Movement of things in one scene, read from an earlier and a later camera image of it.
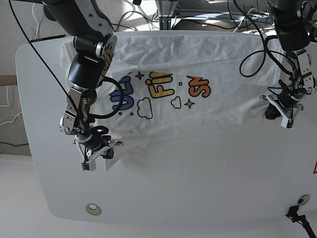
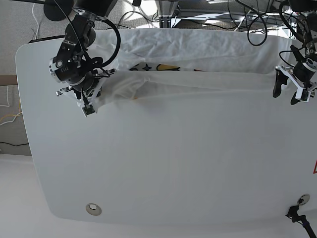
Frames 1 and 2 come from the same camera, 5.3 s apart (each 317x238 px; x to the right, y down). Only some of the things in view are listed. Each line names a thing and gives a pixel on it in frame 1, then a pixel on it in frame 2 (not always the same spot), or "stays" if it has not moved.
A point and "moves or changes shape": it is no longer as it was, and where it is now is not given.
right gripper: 286,102 -> 304,77
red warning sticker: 315,168 stays
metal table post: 165,9 stays
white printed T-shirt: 168,85 moves or changes shape
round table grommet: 93,209 stays
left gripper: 96,145 -> 88,89
